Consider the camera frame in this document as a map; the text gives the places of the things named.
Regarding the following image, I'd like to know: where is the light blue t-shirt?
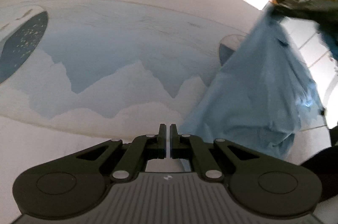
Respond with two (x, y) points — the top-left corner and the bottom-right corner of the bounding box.
(179, 10), (325, 159)

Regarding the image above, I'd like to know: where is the blue gloved right hand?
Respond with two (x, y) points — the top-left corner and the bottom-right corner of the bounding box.
(319, 23), (338, 62)

